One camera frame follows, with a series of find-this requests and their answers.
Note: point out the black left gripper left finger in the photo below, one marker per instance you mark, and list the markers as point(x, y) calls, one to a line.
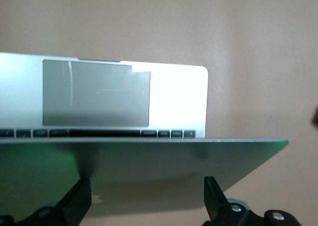
point(64, 211)

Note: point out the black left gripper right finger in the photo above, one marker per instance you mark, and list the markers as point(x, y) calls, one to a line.
point(223, 211)

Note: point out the grey laptop with apple logo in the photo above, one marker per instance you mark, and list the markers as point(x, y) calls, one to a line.
point(149, 156)

